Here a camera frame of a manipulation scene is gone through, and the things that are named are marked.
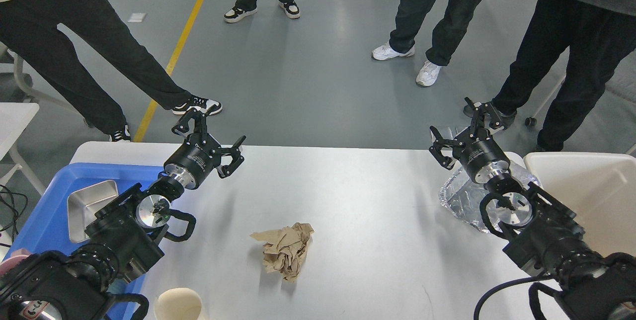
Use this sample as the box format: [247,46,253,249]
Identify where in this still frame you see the person in grey sweater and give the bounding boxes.
[490,0,636,152]

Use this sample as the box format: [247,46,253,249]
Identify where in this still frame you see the grey wheeled chair base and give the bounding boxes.
[0,42,94,128]

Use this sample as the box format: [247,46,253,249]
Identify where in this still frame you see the white plastic bin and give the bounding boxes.
[524,152,636,256]

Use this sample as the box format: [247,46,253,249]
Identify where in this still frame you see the pink ribbed mug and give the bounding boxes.
[0,253,30,277]

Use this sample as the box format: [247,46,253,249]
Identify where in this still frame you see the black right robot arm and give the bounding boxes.
[429,97,636,320]

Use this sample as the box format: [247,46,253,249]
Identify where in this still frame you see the stainless steel rectangular tray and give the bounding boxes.
[67,180,119,243]

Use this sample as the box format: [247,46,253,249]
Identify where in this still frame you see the blue plastic tray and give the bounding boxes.
[1,163,163,320]

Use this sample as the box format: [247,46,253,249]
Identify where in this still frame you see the aluminium foil container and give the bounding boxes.
[439,152,541,234]

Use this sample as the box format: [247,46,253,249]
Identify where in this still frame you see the beige paper cup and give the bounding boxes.
[153,288,209,320]

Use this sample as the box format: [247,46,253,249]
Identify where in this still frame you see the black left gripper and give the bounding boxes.
[164,109,247,189]

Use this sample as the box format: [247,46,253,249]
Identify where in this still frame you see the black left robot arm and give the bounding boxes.
[0,109,245,320]

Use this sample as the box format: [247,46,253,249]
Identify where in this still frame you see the black cables at left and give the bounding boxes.
[0,184,29,246]

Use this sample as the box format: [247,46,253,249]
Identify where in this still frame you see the white side table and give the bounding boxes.
[0,102,46,195]

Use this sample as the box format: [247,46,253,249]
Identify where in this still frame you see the crumpled brown paper napkin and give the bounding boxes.
[250,223,314,283]

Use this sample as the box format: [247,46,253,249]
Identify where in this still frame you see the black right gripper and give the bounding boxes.
[429,97,512,184]

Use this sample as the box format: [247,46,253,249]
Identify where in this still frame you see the person in beige top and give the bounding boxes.
[0,0,223,143]

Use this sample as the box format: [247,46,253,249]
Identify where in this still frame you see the clear floor marker plate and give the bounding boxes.
[437,127,457,140]

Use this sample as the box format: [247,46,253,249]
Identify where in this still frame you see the person with white sneakers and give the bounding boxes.
[372,0,512,87]

